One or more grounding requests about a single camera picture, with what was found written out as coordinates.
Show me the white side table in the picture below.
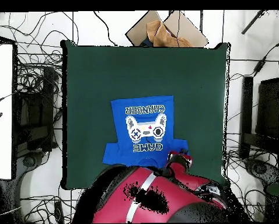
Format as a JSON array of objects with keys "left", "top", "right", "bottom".
[{"left": 0, "top": 43, "right": 14, "bottom": 180}]

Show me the black rod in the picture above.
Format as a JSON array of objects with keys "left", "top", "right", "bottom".
[{"left": 240, "top": 10, "right": 266, "bottom": 35}]

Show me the black power adapter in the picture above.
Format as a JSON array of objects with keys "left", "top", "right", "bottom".
[{"left": 253, "top": 59, "right": 267, "bottom": 76}]

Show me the brown cloth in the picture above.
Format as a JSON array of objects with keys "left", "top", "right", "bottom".
[{"left": 146, "top": 20, "right": 194, "bottom": 48}]

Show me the open cardboard box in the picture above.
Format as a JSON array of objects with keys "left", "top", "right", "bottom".
[{"left": 125, "top": 10, "right": 209, "bottom": 48}]

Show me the black cable tangle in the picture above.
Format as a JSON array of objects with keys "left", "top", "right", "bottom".
[{"left": 15, "top": 55, "right": 63, "bottom": 99}]

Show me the blue printed t-shirt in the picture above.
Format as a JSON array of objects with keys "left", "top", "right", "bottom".
[{"left": 102, "top": 94, "right": 190, "bottom": 169}]

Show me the black chair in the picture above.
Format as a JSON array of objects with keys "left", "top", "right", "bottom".
[{"left": 239, "top": 75, "right": 279, "bottom": 155}]

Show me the dark green table cloth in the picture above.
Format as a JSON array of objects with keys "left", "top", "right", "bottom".
[{"left": 61, "top": 38, "right": 231, "bottom": 197}]

